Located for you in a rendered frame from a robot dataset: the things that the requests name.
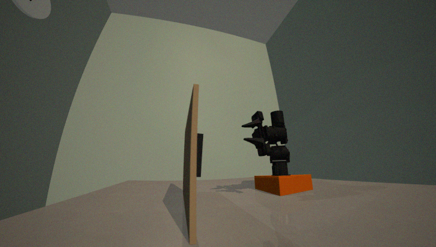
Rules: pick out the black picture frame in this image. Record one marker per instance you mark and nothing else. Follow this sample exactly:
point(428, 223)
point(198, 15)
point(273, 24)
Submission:
point(199, 154)

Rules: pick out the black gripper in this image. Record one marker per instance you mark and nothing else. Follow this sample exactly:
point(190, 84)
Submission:
point(265, 133)

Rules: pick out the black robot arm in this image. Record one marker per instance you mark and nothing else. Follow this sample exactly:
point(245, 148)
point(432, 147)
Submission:
point(278, 153)

